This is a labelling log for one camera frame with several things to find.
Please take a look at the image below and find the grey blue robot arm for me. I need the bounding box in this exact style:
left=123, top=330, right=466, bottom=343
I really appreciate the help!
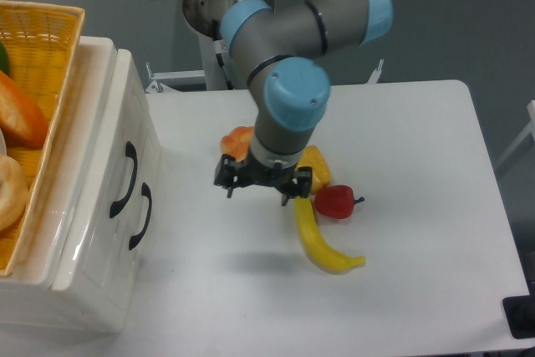
left=202, top=0, right=394, bottom=200

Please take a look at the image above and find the black lower drawer handle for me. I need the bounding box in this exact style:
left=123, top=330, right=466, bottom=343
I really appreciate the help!
left=128, top=182, right=153, bottom=251

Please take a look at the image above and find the yellow wicker basket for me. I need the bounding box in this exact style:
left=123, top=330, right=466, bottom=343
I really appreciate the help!
left=1, top=0, right=85, bottom=277

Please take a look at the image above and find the beige bagel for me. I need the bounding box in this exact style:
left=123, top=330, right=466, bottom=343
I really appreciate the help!
left=1, top=155, right=29, bottom=231

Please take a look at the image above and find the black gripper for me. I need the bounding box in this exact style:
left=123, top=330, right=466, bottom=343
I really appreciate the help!
left=214, top=154, right=313, bottom=207

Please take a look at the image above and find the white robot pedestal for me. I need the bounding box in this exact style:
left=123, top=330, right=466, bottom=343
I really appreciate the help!
left=182, top=0, right=275, bottom=90

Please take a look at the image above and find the black device at table edge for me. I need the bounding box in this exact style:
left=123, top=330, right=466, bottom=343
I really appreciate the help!
left=502, top=295, right=535, bottom=339

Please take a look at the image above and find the orange knotted bread roll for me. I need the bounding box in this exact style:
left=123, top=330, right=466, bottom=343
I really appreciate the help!
left=220, top=126, right=254, bottom=161

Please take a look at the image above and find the yellow bell pepper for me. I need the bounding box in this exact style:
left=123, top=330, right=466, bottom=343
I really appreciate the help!
left=297, top=145, right=332, bottom=194

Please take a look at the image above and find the white metal table bracket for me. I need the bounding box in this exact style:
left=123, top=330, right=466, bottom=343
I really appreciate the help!
left=367, top=59, right=385, bottom=84

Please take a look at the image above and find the yellow banana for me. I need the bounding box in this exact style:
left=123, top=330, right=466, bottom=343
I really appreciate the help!
left=294, top=198, right=366, bottom=273

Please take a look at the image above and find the black top drawer handle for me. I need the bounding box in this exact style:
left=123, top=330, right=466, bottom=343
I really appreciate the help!
left=109, top=141, right=139, bottom=218

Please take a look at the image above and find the green vegetable in basket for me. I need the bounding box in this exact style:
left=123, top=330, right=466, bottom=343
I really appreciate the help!
left=0, top=43, right=11, bottom=77

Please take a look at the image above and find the red bell pepper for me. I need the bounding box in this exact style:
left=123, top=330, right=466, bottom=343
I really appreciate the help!
left=313, top=185, right=364, bottom=220

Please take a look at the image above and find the white frame at right edge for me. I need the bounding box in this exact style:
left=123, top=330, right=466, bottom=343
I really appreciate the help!
left=494, top=100, right=534, bottom=175

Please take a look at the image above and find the white drawer cabinet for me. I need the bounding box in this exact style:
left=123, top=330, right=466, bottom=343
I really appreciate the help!
left=1, top=37, right=139, bottom=332

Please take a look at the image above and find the white drawer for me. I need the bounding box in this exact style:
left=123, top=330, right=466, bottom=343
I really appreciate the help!
left=52, top=49, right=160, bottom=292

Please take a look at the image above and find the orange baguette bread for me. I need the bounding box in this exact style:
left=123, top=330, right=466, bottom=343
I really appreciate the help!
left=1, top=71, right=48, bottom=149

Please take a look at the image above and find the black drawer handle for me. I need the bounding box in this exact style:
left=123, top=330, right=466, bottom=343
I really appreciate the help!
left=109, top=141, right=139, bottom=218
left=128, top=182, right=153, bottom=251

